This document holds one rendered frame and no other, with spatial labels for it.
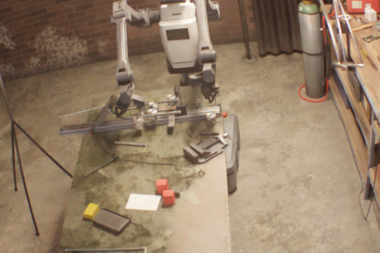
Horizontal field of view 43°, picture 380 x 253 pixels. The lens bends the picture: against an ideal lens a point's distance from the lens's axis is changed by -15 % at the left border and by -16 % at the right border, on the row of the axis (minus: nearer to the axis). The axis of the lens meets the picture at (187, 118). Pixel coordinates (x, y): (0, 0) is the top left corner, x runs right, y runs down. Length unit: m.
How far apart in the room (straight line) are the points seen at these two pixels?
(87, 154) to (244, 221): 1.20
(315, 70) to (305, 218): 1.52
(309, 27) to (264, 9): 0.93
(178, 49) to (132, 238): 1.51
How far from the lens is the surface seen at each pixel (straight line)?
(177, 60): 3.46
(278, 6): 5.17
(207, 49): 2.71
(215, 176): 2.54
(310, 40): 4.40
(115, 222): 2.37
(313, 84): 4.61
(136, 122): 2.86
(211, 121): 2.86
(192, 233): 2.26
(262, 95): 4.76
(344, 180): 3.78
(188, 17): 3.41
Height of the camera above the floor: 2.48
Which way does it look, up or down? 33 degrees down
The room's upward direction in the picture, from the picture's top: 10 degrees counter-clockwise
